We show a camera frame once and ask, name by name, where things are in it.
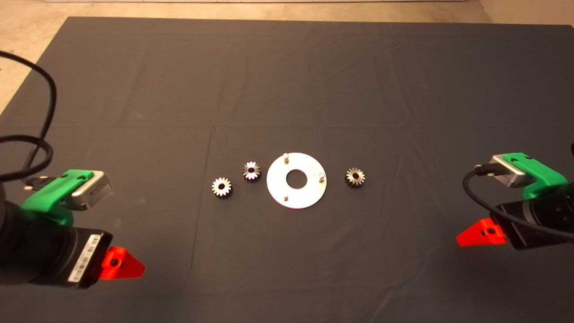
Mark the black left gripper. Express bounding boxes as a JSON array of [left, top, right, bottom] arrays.
[[48, 223, 146, 288]]

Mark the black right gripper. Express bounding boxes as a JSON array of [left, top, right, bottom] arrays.
[[456, 193, 569, 251]]

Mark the small steel planetary gear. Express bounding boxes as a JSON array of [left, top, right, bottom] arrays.
[[242, 161, 261, 182], [344, 167, 366, 188], [212, 177, 232, 198]]

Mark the round metal carrier plate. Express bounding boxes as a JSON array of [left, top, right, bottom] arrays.
[[266, 153, 327, 210]]

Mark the dark grey table cloth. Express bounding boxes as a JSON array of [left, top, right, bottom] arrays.
[[0, 17, 574, 323]]

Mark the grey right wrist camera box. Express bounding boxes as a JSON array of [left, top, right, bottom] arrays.
[[489, 155, 536, 189]]

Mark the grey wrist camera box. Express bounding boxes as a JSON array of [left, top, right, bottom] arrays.
[[489, 155, 536, 189], [70, 171, 111, 211]]

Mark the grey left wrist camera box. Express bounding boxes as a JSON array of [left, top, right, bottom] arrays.
[[70, 171, 111, 211]]

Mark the green right camera mount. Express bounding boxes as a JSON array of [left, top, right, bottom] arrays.
[[502, 153, 568, 200]]

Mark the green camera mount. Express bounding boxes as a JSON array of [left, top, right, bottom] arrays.
[[502, 153, 568, 200], [21, 170, 94, 226]]

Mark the green left camera mount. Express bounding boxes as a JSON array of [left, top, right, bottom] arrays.
[[21, 170, 94, 226]]

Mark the thick braided black cable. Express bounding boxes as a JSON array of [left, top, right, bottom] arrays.
[[0, 135, 54, 182]]

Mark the thin black left camera cable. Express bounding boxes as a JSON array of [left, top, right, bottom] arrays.
[[0, 49, 58, 187]]

